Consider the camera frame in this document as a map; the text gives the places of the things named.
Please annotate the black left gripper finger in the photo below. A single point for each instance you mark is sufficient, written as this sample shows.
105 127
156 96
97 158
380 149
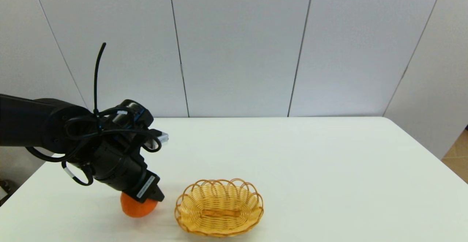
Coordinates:
157 195

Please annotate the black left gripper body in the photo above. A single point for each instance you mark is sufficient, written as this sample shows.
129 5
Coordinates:
124 172

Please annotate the orange fruit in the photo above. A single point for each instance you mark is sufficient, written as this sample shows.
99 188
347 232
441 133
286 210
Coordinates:
137 209

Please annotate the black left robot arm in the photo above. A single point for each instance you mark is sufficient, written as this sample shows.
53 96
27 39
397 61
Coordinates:
25 121

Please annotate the yellow woven wicker basket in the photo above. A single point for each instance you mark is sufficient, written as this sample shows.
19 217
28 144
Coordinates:
219 212

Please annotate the dark object on floor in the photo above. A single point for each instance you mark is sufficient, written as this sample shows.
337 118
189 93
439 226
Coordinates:
5 188

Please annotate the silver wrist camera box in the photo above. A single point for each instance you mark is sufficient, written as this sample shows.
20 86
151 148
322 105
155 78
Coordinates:
162 136

